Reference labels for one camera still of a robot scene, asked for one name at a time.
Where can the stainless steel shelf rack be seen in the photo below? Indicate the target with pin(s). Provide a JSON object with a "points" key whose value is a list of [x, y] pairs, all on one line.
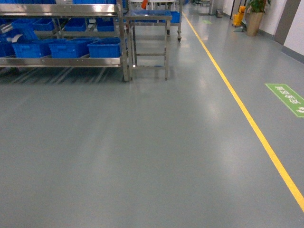
{"points": [[62, 19]]}

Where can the blue plastic bin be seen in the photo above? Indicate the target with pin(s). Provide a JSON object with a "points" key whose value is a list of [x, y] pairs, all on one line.
{"points": [[34, 48], [73, 48], [105, 48]]}

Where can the small stainless steel table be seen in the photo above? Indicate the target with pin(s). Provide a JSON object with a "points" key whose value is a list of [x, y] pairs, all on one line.
{"points": [[152, 26]]}

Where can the far wheeled steel rack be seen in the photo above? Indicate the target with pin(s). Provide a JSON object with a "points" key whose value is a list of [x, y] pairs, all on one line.
{"points": [[175, 7]]}

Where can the yellow mop bucket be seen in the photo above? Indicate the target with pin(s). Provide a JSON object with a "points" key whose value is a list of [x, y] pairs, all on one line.
{"points": [[237, 18]]}

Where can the tall potted plant gold pot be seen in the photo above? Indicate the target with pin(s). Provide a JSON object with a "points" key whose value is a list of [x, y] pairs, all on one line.
{"points": [[255, 9]]}

